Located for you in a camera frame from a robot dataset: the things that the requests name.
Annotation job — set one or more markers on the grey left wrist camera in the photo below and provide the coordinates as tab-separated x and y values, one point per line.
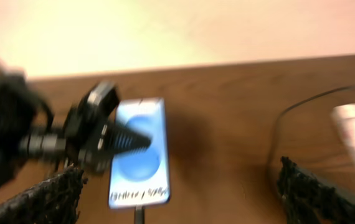
103	98

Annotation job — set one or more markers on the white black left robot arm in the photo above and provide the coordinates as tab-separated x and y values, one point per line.
26	130

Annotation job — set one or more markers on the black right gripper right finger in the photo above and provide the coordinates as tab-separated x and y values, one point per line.
309	199

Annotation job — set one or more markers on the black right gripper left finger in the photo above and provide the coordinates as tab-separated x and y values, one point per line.
52	201

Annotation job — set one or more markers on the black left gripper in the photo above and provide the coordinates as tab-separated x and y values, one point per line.
87	130

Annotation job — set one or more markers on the blue screen smartphone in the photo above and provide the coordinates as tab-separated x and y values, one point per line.
141	178

